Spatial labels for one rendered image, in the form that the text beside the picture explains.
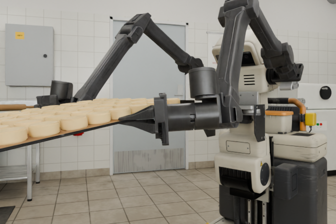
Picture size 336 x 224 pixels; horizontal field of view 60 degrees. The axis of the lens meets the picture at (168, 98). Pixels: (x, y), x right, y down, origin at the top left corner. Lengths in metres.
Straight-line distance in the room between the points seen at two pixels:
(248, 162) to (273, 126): 0.37
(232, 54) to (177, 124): 0.26
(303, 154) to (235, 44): 0.92
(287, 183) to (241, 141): 0.27
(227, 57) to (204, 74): 0.16
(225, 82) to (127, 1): 3.50
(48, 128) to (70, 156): 3.41
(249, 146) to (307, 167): 0.33
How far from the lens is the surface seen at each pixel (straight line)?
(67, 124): 0.56
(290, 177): 1.47
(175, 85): 4.11
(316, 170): 1.60
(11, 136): 0.51
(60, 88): 1.05
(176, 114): 0.58
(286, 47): 1.19
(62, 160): 3.95
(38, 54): 3.72
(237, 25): 0.83
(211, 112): 0.59
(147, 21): 1.23
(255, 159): 1.36
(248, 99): 1.34
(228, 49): 0.77
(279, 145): 1.61
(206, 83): 0.60
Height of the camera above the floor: 1.00
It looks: level
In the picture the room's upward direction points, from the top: straight up
